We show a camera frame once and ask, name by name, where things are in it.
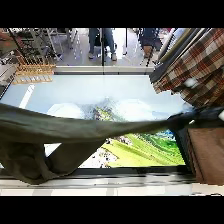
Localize olive green garment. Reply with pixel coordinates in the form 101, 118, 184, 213
0, 103, 188, 186

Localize person's legs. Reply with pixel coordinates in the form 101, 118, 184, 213
87, 27, 119, 62

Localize red-brown checked shirt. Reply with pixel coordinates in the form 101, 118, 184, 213
151, 27, 224, 109

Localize silver frame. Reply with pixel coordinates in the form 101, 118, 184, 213
0, 173, 224, 197

